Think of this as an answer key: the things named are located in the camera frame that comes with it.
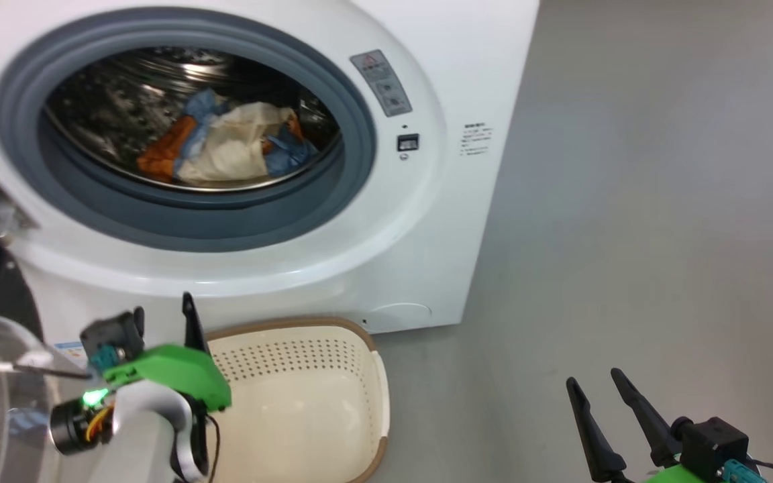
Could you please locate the grey warning sticker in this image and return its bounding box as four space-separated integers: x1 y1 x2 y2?
350 49 413 118

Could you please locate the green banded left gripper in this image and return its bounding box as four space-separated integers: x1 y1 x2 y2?
101 292 233 411

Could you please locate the cream perforated laundry basket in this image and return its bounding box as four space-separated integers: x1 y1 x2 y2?
202 317 391 483

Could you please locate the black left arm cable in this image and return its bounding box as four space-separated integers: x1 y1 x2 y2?
205 413 221 483

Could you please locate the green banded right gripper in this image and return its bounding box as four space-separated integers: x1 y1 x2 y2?
566 368 729 483

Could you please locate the blue energy label sticker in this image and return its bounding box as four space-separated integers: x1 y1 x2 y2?
54 341 92 370

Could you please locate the cream and blue printed garment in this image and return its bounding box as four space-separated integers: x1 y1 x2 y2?
177 101 320 189

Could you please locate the blue cartoon print garment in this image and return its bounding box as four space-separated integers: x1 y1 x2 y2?
137 87 233 183

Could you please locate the teal cable connector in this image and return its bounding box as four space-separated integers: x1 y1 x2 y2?
722 460 766 483

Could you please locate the white front-load washing machine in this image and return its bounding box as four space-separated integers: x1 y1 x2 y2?
0 0 540 350

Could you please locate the round white filter cover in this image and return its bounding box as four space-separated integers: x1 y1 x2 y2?
368 302 433 329

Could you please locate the steel perforated washer drum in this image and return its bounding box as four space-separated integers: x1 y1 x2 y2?
41 46 344 192

